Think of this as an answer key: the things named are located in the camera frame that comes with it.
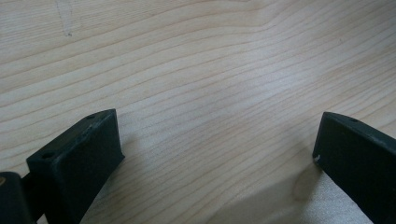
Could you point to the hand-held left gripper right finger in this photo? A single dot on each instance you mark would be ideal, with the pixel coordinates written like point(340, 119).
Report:
point(358, 155)

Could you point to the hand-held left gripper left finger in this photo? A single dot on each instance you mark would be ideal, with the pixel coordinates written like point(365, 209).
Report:
point(77, 161)

